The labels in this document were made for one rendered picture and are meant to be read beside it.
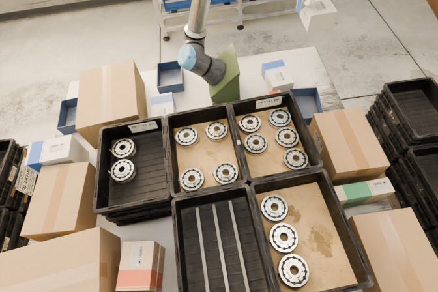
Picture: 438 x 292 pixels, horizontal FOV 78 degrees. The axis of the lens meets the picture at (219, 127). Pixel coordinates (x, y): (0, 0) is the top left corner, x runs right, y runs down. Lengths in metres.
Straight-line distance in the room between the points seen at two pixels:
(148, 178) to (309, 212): 0.68
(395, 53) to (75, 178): 2.86
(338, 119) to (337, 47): 1.77
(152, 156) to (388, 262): 0.99
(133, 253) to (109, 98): 0.75
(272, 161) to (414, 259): 0.58
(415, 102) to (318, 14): 0.97
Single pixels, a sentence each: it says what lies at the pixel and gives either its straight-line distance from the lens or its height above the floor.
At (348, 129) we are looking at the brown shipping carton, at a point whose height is 0.86.
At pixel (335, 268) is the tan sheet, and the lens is 1.13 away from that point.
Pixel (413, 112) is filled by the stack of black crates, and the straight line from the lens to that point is 2.02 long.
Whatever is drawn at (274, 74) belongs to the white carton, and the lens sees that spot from 1.56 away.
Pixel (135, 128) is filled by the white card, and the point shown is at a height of 0.89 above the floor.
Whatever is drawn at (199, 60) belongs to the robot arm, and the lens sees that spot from 1.39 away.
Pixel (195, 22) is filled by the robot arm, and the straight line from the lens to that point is 1.40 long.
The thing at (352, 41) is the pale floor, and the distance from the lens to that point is 3.16.
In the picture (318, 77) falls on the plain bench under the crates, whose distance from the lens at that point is 1.71.
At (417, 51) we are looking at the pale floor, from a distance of 3.27.
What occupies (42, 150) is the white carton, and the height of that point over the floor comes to 0.88.
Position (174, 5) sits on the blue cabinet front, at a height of 0.37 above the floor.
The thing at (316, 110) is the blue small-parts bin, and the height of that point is 0.70.
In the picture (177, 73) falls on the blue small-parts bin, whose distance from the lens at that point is 1.74.
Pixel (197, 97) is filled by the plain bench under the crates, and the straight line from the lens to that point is 1.59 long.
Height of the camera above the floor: 1.91
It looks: 56 degrees down
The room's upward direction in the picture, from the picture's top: 9 degrees counter-clockwise
